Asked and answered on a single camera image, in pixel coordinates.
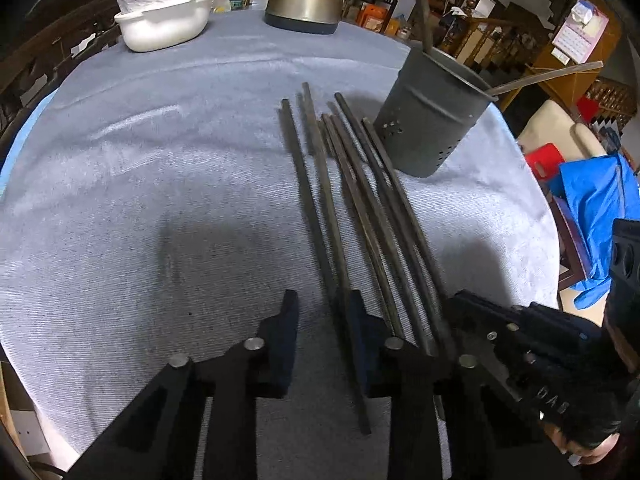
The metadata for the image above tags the person's right hand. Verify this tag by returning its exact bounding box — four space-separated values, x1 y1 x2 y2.
547 425 626 467

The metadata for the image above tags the wooden stair railing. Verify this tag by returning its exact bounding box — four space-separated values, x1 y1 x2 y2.
450 10 541 76

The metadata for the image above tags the white plastic bowl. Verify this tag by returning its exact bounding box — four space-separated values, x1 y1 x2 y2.
114 0 220 53

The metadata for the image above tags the wooden pillar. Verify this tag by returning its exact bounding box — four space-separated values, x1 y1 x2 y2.
530 0 621 111

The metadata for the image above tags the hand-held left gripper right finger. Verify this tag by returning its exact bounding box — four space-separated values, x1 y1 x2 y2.
345 289 581 480

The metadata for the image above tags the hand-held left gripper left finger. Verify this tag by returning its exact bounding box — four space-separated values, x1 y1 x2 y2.
67 289 301 480

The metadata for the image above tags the grey metal utensil holder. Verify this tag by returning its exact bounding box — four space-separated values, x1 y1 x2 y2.
374 46 496 179

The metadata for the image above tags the dark wooden chopstick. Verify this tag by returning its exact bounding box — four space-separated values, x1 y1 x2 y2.
485 61 605 97
407 0 434 54

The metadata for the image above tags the beige chair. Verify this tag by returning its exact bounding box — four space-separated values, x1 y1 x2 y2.
517 100 608 161

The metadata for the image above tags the red plastic stool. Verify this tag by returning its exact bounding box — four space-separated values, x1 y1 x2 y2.
524 142 566 181

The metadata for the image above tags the pink wall calendar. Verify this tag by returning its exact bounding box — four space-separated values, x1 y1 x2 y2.
552 0 610 63

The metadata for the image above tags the grey-blue tablecloth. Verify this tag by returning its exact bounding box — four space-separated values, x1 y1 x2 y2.
0 7 561 480

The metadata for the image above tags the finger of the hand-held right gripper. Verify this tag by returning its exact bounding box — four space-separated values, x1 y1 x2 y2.
446 289 531 356
522 301 603 348

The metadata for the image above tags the dark carved wooden bench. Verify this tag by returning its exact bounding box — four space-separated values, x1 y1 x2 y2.
0 0 123 146

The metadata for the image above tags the blue cloth on chair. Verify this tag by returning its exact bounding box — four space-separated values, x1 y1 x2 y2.
557 152 640 311

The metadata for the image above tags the bunch of dark chopsticks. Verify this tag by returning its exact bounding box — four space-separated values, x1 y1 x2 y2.
280 82 458 436

